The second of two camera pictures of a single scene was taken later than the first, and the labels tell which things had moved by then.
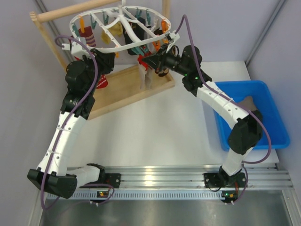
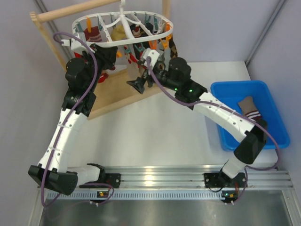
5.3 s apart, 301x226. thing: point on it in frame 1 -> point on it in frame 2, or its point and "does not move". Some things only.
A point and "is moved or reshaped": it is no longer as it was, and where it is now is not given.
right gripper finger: x=154 y=61 -> x=138 y=84
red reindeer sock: x=145 y=71 is moved or reshaped
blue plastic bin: x=265 y=108 does not move
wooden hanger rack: x=123 y=85 does not move
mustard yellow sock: x=116 y=29 -> x=118 y=33
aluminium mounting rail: x=261 y=182 does not move
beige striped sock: x=248 y=103 does not move
